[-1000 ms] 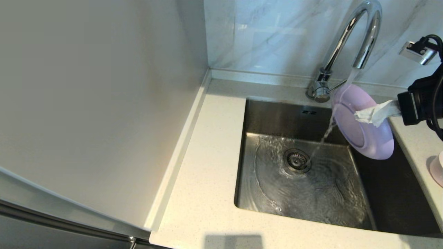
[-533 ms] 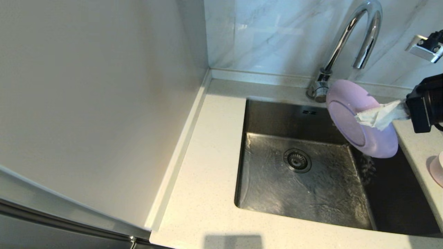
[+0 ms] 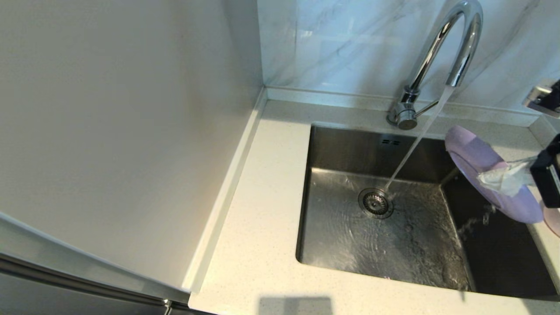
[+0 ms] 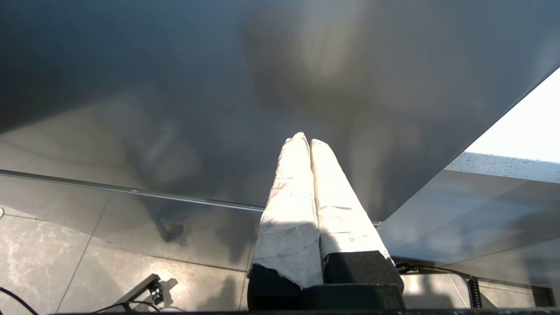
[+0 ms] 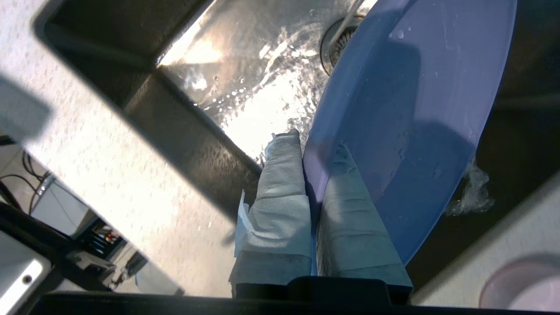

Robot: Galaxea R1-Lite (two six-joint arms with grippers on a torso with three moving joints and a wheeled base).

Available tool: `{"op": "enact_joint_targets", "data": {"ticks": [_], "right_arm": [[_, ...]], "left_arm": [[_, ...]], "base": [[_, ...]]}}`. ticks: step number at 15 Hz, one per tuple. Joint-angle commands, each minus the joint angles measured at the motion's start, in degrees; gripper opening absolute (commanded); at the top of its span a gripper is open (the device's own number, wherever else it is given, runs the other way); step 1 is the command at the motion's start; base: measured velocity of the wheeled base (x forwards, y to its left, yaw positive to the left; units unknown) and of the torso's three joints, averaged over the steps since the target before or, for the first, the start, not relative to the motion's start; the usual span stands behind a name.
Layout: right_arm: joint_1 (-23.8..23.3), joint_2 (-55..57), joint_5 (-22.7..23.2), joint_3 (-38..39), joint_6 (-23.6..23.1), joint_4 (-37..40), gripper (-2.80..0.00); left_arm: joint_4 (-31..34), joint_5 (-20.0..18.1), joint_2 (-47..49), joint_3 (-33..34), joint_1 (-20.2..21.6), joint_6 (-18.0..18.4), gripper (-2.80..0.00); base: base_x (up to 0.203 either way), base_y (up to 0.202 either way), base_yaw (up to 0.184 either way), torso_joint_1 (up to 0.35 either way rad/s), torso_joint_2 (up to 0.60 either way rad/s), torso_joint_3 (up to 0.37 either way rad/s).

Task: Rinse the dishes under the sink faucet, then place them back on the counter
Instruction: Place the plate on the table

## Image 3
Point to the round metal drain strainer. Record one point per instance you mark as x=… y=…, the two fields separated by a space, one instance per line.
x=375 y=203

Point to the pink plastic bowl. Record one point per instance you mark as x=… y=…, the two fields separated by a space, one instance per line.
x=553 y=218

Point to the purple plastic plate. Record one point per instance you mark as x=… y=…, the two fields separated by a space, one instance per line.
x=468 y=148

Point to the tall cabinet unit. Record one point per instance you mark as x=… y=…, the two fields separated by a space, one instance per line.
x=109 y=131

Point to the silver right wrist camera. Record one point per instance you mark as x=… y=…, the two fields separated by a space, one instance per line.
x=544 y=99

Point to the chrome gooseneck faucet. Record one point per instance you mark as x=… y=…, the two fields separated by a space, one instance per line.
x=437 y=39

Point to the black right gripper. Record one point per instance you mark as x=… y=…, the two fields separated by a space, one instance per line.
x=549 y=175

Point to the stainless steel sink basin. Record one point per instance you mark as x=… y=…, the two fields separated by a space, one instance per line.
x=393 y=253

